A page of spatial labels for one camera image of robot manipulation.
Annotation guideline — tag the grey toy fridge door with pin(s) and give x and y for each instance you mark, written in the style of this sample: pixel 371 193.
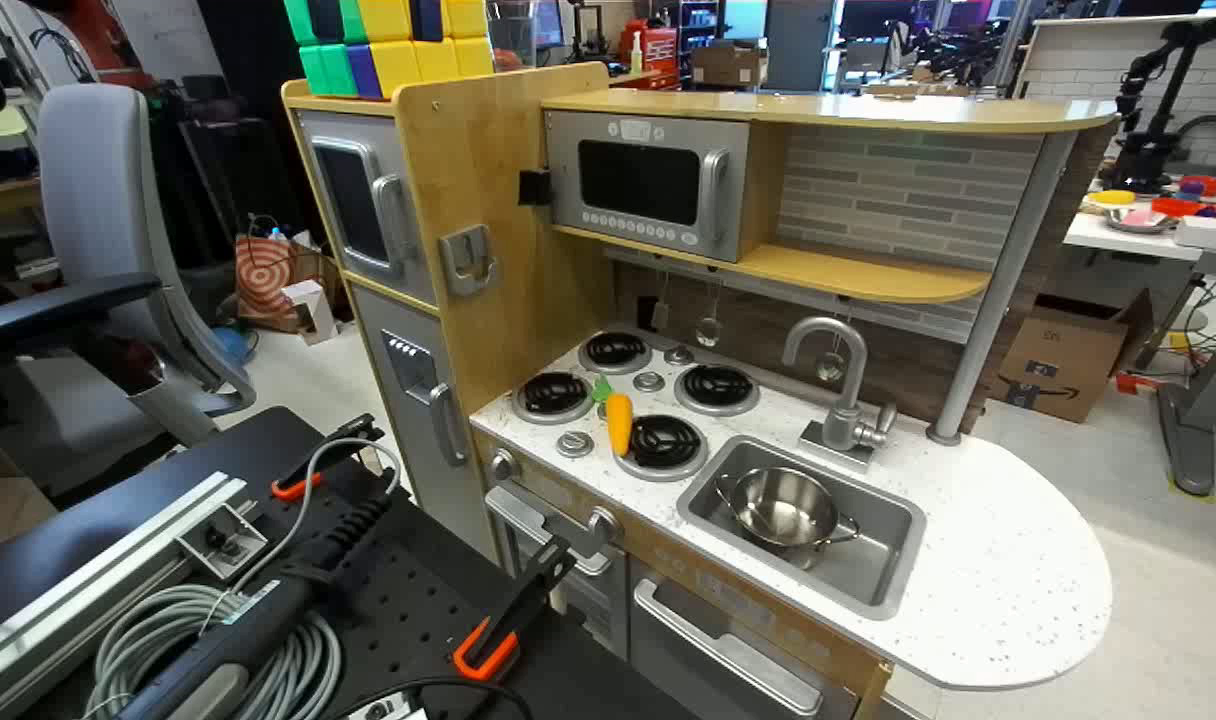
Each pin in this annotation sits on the grey toy fridge door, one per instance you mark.
pixel 371 197

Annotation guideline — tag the orange carrot plush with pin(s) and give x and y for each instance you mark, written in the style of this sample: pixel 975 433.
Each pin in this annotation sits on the orange carrot plush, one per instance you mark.
pixel 616 415

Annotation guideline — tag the back right black burner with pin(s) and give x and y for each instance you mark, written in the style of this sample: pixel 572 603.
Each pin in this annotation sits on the back right black burner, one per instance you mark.
pixel 716 391

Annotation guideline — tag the grey toy sink basin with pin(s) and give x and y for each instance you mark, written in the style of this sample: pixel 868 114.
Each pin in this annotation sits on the grey toy sink basin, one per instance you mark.
pixel 860 572

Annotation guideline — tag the colourful foam blocks stack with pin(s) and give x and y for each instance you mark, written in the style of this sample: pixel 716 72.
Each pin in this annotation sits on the colourful foam blocks stack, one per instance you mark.
pixel 364 50

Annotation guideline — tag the silver toy faucet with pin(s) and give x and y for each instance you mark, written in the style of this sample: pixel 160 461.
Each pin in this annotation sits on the silver toy faucet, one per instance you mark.
pixel 841 427

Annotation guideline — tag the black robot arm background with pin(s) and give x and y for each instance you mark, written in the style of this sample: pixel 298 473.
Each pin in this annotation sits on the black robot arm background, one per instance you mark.
pixel 1145 144

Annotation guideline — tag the orange black clamp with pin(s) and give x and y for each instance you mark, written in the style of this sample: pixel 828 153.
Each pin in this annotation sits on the orange black clamp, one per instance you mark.
pixel 493 642

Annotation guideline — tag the silver stove knob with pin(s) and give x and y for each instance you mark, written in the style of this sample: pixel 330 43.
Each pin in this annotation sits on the silver stove knob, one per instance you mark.
pixel 572 445

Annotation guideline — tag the grey toy oven door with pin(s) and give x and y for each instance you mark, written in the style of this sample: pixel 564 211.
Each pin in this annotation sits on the grey toy oven door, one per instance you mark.
pixel 593 590

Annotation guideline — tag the front right black burner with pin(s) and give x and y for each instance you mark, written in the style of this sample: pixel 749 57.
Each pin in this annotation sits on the front right black burner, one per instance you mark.
pixel 662 448

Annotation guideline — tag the aluminium rail on table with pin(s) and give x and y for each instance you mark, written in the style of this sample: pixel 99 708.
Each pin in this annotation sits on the aluminium rail on table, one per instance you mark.
pixel 62 624

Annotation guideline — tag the cardboard box on floor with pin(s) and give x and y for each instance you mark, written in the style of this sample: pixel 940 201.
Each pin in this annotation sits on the cardboard box on floor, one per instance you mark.
pixel 1064 354

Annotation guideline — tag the grey office chair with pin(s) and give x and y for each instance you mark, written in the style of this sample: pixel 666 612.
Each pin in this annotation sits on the grey office chair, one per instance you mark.
pixel 123 301

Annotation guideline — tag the steel pot in sink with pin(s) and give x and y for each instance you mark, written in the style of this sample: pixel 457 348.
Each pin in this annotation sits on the steel pot in sink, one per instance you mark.
pixel 787 510

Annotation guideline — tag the back left black burner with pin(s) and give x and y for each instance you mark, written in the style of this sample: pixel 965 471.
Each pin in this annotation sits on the back left black burner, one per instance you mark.
pixel 614 354

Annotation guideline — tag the black burner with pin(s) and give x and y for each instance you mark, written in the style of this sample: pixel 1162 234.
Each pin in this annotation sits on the black burner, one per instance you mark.
pixel 716 391
pixel 614 354
pixel 662 448
pixel 553 399

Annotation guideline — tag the front left black burner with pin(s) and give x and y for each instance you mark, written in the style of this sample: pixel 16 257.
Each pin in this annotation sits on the front left black burner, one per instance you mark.
pixel 553 399

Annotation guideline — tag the small silver centre knob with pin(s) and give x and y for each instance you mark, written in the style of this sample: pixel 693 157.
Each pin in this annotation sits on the small silver centre knob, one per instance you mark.
pixel 651 381

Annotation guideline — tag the wooden toy kitchen unit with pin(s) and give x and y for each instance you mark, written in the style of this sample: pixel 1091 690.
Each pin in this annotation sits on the wooden toy kitchen unit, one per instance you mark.
pixel 914 222

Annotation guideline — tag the grey toy microwave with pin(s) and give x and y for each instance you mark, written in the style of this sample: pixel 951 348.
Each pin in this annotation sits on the grey toy microwave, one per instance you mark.
pixel 644 178

